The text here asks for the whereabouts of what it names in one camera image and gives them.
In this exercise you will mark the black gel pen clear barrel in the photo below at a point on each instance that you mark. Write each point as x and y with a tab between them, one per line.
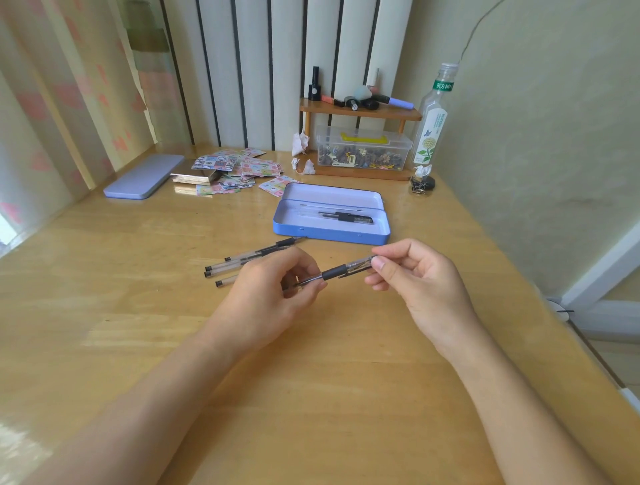
350	218
335	272
222	270
312	209
235	262
226	281
260	250

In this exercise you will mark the person's left hand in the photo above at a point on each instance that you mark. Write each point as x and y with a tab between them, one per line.
260	300

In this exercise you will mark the black round cosmetic bottle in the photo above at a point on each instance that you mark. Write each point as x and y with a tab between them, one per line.
357	103

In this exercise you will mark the purple tube with black cap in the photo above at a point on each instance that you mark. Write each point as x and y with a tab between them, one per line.
397	103

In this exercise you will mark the person's right forearm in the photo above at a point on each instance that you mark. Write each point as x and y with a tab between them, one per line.
520	424

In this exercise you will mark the blue tin case lid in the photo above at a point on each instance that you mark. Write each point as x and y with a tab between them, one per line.
145	176

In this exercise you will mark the black nail polish bottle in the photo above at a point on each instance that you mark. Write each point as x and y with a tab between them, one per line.
314	89

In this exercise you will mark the blue tin pencil case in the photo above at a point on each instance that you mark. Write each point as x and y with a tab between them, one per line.
330	232

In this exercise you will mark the person's left thumb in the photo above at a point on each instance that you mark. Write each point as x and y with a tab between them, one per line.
311	295

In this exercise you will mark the white panel with black stripes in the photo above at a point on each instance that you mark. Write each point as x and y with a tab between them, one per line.
260	70

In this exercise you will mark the gold-edged card stack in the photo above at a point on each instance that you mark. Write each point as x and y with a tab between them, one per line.
195	177

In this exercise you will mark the person's right hand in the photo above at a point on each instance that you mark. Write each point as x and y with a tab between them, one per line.
430	295

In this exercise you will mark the person's right thumb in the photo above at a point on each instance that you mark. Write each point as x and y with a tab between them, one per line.
391	275

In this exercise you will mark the pink patterned curtain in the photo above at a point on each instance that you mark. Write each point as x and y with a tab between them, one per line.
75	100

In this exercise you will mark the pink cosmetic stick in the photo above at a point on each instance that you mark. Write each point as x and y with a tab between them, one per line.
331	100

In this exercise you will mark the clear plastic bottle green label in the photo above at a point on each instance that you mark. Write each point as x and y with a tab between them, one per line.
432	125

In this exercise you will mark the pile of colourful sticker cards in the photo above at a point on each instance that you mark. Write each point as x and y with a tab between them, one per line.
255	169

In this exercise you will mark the crumpled white tissue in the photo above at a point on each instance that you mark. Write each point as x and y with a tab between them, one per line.
307	167
422	171
300	144

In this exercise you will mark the person's left forearm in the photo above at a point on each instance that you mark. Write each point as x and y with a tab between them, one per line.
150	414

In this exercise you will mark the small wooden shelf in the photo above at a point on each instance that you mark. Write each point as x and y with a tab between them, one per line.
360	111

